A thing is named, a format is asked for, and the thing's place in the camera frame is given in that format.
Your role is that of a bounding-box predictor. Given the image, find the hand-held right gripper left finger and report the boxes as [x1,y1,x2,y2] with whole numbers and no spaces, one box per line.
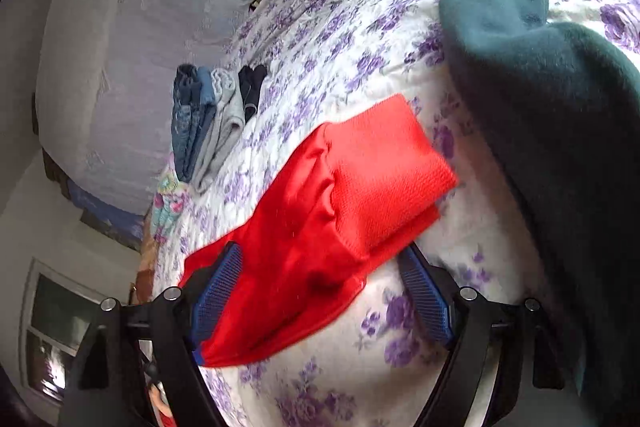
[57,241,246,427]

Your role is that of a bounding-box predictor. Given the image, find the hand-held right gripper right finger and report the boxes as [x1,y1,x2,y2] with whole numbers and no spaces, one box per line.
[397,244,568,427]

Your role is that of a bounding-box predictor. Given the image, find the red blue white pants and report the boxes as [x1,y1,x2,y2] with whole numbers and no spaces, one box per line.
[178,93,459,368]

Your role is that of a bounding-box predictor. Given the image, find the folded grey pants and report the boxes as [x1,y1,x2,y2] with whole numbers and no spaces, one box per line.
[192,68,247,194]

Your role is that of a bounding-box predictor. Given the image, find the dark green pants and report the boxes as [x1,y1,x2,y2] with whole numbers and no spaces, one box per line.
[397,0,640,413]

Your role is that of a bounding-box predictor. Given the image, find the folded floral quilt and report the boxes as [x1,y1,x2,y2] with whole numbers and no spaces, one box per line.
[150,167,193,233]

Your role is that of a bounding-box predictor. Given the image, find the blue hanging cloth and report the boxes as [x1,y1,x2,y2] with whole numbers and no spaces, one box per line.
[65,179,146,250]

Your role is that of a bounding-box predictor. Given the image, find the white framed glass door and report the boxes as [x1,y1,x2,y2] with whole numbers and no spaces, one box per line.
[20,258,108,403]

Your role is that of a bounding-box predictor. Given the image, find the folded dark blue jeans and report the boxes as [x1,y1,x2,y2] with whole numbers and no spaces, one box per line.
[171,64,201,182]

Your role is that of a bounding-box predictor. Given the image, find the folded light blue jeans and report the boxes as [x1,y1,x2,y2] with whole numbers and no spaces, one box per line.
[187,67,219,182]

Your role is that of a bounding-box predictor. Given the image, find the dark wooden wardrobe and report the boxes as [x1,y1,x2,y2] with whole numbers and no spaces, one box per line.
[32,97,71,198]

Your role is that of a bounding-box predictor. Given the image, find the black folded garment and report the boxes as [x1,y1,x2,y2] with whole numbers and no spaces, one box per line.
[238,64,268,118]

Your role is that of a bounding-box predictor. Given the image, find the white lace bed cover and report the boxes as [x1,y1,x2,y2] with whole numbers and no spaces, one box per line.
[35,0,313,215]

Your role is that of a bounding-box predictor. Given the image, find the purple floral bedspread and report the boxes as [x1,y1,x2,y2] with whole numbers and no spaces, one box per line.
[145,0,640,427]

